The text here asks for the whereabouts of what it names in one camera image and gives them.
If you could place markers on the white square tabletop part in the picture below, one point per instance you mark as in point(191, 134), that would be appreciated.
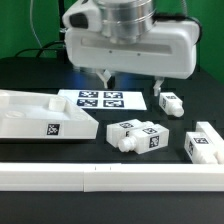
point(31, 115)

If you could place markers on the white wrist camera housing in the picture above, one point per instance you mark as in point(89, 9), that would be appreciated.
point(83, 14)

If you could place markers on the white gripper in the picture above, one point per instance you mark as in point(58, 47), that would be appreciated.
point(167, 50)

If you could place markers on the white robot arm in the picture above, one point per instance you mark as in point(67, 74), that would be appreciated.
point(131, 36)

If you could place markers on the white L-shaped obstacle fence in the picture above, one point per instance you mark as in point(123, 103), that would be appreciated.
point(110, 177)

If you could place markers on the white sheet with tags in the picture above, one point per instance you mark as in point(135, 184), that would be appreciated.
point(95, 99)

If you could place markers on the black vertical pole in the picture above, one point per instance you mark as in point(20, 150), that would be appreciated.
point(62, 29)

